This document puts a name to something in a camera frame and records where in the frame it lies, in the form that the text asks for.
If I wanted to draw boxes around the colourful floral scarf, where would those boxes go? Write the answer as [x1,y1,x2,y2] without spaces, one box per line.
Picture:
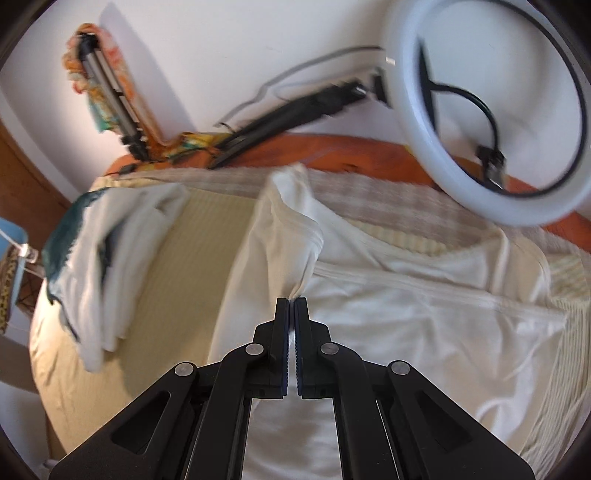
[62,23,226,163]

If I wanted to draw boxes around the black ring light stand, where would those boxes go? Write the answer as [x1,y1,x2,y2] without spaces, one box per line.
[207,74,388,170]

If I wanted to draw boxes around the striped yellow bed sheet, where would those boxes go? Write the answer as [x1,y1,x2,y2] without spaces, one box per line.
[30,187,590,478]

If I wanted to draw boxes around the leopard print cloth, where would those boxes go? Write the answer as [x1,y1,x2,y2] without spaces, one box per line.
[0,247,19,335]

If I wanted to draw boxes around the wooden door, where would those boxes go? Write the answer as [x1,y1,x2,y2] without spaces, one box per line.
[0,124,71,250]

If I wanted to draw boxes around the white ring light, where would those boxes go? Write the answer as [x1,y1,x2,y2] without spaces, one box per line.
[383,1,590,227]

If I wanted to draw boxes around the white and teal folded garment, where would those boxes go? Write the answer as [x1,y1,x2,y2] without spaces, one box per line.
[42,183,189,373]

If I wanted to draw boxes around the silver black folded tripod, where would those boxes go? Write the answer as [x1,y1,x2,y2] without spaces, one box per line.
[78,33,150,162]

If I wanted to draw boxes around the white camisole top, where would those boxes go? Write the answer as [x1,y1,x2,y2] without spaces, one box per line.
[208,165,566,451]

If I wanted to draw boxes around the beige checked blanket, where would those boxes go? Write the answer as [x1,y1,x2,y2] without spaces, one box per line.
[91,168,494,247]

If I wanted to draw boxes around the orange patterned mattress cover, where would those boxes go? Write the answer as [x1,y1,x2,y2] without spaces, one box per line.
[104,134,590,253]

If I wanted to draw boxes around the blue plastic chair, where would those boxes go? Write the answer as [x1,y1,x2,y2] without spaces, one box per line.
[1,218,31,308]

